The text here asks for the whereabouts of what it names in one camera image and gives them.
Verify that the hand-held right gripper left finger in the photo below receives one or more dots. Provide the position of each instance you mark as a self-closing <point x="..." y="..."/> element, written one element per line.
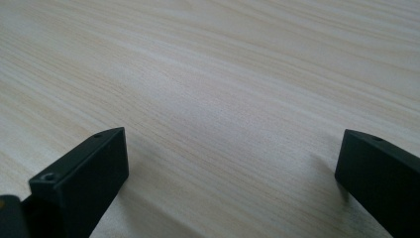
<point x="86" y="178"/>

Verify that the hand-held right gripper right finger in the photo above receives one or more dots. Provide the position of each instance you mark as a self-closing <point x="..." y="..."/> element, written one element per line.
<point x="379" y="178"/>

